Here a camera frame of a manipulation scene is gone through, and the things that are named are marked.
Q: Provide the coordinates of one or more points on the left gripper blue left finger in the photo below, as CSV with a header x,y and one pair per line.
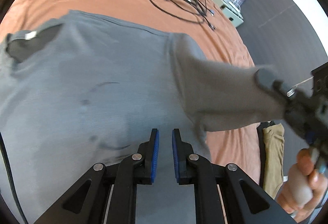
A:
x,y
151,157

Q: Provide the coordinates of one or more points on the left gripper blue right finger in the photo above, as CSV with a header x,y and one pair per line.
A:
x,y
181,151

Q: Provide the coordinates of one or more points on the grey t-shirt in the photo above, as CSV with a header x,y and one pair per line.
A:
x,y
214,97

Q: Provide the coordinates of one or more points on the right hand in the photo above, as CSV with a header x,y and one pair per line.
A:
x,y
304,188

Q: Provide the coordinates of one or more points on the folded olive garment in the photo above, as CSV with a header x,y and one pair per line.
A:
x,y
271,145

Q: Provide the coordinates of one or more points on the white bedside cabinet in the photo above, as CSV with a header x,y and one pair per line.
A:
x,y
230,11

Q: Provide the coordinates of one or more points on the orange-brown duvet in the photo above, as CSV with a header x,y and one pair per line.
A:
x,y
83,81

